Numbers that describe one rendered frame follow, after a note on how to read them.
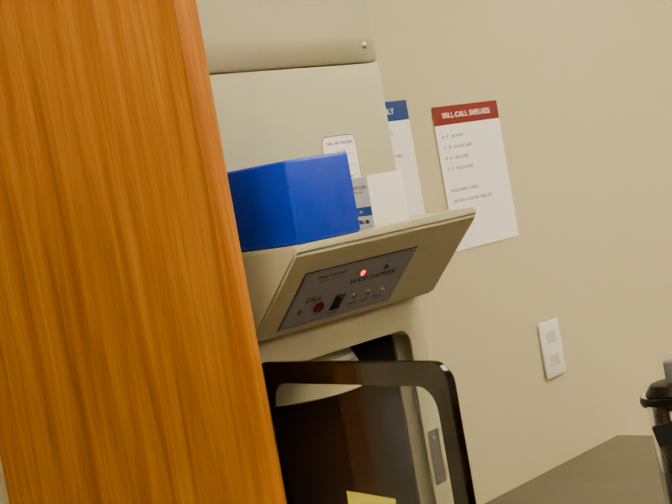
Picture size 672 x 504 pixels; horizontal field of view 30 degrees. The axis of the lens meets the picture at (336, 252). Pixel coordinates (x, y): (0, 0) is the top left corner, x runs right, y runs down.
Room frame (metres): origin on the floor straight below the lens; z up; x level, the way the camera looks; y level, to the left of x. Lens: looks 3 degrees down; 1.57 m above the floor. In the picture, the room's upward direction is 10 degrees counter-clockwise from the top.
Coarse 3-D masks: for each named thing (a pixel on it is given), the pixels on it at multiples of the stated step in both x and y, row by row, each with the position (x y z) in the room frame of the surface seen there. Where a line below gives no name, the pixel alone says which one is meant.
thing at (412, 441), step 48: (288, 384) 1.32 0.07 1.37; (336, 384) 1.26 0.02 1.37; (384, 384) 1.20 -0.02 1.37; (432, 384) 1.15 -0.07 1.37; (288, 432) 1.34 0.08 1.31; (336, 432) 1.27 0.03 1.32; (384, 432) 1.21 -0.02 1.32; (432, 432) 1.16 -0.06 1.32; (288, 480) 1.35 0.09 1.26; (336, 480) 1.28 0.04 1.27; (384, 480) 1.22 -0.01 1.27; (432, 480) 1.17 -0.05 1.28
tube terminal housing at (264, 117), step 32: (352, 64) 1.58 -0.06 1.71; (224, 96) 1.41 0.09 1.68; (256, 96) 1.45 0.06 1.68; (288, 96) 1.48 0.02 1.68; (320, 96) 1.52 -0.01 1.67; (352, 96) 1.57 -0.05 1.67; (224, 128) 1.41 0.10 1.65; (256, 128) 1.44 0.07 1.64; (288, 128) 1.48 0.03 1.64; (320, 128) 1.52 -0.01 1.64; (352, 128) 1.56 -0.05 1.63; (384, 128) 1.60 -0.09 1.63; (256, 160) 1.43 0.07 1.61; (384, 160) 1.59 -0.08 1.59; (352, 320) 1.51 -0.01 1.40; (384, 320) 1.56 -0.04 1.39; (416, 320) 1.60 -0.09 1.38; (288, 352) 1.43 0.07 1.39; (320, 352) 1.47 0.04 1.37; (416, 352) 1.59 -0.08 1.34
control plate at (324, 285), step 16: (384, 256) 1.43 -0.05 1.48; (400, 256) 1.46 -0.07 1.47; (320, 272) 1.36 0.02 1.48; (336, 272) 1.38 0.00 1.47; (352, 272) 1.41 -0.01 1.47; (368, 272) 1.43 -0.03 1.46; (384, 272) 1.46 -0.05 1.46; (400, 272) 1.49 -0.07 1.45; (304, 288) 1.35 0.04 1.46; (320, 288) 1.38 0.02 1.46; (336, 288) 1.40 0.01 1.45; (352, 288) 1.43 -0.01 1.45; (368, 288) 1.46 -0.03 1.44; (384, 288) 1.49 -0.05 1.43; (304, 304) 1.38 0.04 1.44; (352, 304) 1.46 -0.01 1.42; (368, 304) 1.49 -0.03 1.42; (288, 320) 1.38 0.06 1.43; (304, 320) 1.40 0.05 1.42
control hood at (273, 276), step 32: (416, 224) 1.44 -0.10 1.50; (448, 224) 1.49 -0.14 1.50; (256, 256) 1.34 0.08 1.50; (288, 256) 1.31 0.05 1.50; (320, 256) 1.33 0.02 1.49; (352, 256) 1.38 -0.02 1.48; (416, 256) 1.49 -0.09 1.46; (448, 256) 1.55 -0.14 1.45; (256, 288) 1.34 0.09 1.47; (288, 288) 1.33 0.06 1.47; (416, 288) 1.55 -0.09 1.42; (256, 320) 1.35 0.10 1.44; (320, 320) 1.43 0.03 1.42
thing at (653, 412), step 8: (648, 400) 1.72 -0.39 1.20; (656, 400) 1.71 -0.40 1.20; (664, 400) 1.70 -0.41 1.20; (648, 408) 1.73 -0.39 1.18; (656, 408) 1.71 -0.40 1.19; (664, 408) 1.71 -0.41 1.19; (656, 416) 1.73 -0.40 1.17; (664, 416) 1.72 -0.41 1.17; (656, 424) 1.73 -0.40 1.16; (656, 440) 1.74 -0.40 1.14; (656, 448) 1.74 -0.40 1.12; (664, 448) 1.72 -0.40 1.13; (656, 456) 1.75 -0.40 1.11; (664, 456) 1.72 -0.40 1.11; (664, 464) 1.73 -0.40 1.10; (664, 472) 1.73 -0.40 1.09; (664, 480) 1.73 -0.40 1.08; (664, 488) 1.74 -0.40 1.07; (664, 496) 1.75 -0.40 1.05
